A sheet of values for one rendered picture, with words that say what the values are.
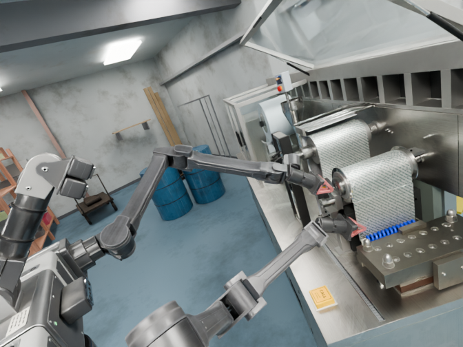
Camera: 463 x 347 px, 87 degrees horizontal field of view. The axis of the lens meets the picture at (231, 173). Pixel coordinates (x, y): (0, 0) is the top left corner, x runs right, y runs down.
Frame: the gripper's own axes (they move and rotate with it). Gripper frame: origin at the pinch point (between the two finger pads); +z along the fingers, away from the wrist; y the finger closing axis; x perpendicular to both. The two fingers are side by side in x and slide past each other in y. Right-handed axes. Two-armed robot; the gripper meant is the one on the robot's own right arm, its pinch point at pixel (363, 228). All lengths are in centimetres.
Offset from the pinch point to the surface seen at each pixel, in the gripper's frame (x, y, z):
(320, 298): -24.7, 11.6, -16.9
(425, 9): 70, 12, -17
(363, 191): 15.7, -0.2, -5.6
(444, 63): 61, 4, 3
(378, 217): 5.6, 0.2, 4.4
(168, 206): -153, -290, -103
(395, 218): 5.7, 0.3, 12.0
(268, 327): -122, -53, 0
